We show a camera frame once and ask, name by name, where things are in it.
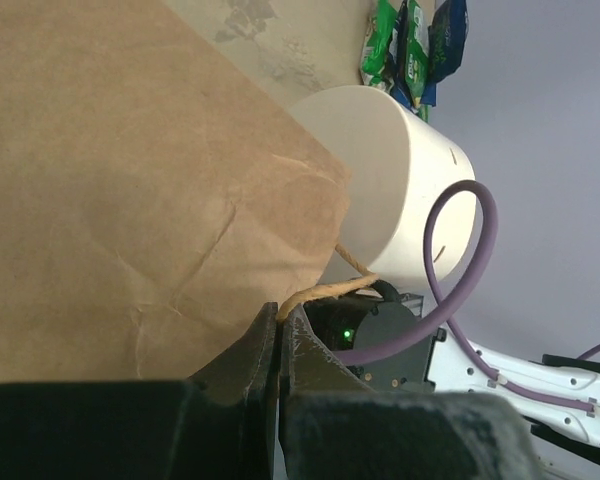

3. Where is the brown paper bag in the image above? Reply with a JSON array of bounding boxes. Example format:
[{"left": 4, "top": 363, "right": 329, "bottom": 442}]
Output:
[{"left": 0, "top": 1, "right": 350, "bottom": 383}]

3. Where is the white cylindrical toy drum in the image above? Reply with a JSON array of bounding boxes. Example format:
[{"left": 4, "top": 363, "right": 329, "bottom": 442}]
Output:
[{"left": 289, "top": 86, "right": 475, "bottom": 292}]

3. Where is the dark blue snack packet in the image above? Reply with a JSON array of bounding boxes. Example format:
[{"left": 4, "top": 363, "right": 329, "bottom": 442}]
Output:
[{"left": 428, "top": 0, "right": 469, "bottom": 84}]

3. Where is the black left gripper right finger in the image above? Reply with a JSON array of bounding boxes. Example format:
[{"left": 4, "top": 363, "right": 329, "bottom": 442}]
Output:
[{"left": 279, "top": 306, "right": 543, "bottom": 479}]

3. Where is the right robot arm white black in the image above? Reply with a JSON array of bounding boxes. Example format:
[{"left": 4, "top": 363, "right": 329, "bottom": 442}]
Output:
[{"left": 304, "top": 283, "right": 600, "bottom": 466}]

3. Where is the green yellow snack bag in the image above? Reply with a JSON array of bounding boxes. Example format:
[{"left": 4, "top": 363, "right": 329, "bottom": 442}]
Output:
[{"left": 359, "top": 0, "right": 398, "bottom": 93}]

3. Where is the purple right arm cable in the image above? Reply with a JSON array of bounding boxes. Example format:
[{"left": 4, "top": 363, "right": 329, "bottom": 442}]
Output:
[{"left": 337, "top": 180, "right": 600, "bottom": 419}]

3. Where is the dark blue kettle chips bag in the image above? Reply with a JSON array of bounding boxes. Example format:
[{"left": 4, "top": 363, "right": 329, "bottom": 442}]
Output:
[{"left": 411, "top": 84, "right": 437, "bottom": 123}]

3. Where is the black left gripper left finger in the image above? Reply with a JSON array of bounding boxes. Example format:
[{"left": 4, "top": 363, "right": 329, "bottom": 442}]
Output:
[{"left": 0, "top": 303, "right": 278, "bottom": 479}]

